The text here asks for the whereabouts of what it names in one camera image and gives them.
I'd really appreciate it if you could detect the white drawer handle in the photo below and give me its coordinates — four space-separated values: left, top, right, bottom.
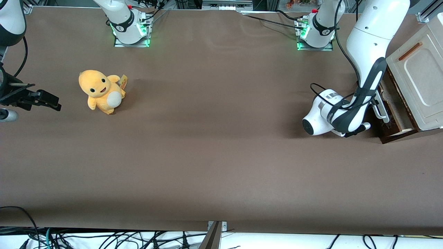
372 93 390 124

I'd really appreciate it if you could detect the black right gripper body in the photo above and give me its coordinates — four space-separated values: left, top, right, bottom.
0 66 39 111

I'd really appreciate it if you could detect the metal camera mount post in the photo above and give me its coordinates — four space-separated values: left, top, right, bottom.
199 221 227 249

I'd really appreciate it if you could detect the table cover sheet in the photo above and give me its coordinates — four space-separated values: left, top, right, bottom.
0 6 443 236

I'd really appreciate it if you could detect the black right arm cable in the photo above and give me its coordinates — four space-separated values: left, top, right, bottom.
13 36 29 78

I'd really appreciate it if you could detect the yellow plush toy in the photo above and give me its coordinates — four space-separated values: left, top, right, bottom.
78 69 128 115

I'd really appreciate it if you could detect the looped black floor cable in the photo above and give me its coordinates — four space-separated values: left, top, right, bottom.
0 206 39 249

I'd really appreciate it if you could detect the long black table cable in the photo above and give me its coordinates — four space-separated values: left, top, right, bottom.
242 13 302 30

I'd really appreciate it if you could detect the white power strip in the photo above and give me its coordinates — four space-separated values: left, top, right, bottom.
202 0 254 11

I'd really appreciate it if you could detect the black base cable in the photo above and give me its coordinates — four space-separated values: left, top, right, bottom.
138 0 170 26

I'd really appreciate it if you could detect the cream plastic storage box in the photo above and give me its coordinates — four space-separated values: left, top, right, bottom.
386 13 443 131

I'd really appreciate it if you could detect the short black table cable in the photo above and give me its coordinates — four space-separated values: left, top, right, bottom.
276 10 306 22

